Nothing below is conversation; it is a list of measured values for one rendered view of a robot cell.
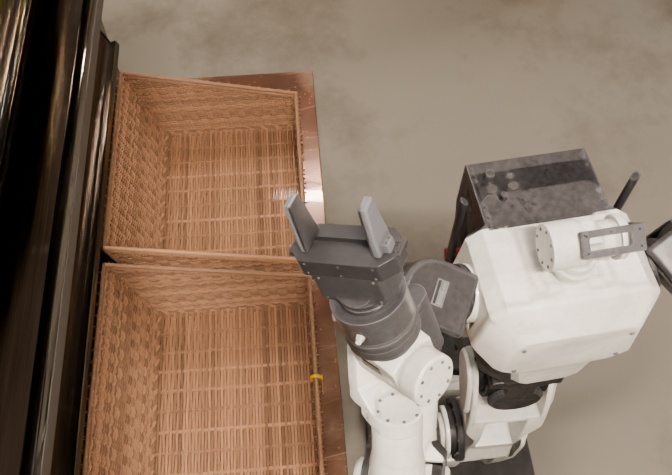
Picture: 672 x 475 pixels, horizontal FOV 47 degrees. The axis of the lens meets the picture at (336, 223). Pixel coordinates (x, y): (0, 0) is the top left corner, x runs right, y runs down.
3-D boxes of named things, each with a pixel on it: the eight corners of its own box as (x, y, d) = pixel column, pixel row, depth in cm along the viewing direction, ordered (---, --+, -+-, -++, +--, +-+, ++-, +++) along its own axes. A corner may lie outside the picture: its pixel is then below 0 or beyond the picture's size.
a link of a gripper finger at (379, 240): (366, 191, 74) (383, 235, 78) (354, 215, 72) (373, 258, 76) (381, 191, 73) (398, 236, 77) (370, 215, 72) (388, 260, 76)
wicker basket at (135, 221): (125, 304, 199) (96, 251, 175) (138, 132, 228) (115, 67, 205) (313, 291, 201) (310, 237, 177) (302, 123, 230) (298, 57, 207)
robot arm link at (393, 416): (343, 326, 92) (347, 411, 99) (396, 360, 86) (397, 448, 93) (381, 304, 96) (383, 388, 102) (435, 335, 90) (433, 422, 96)
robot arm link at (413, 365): (324, 325, 88) (354, 380, 95) (390, 368, 81) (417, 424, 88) (389, 260, 92) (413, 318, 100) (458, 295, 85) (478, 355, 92)
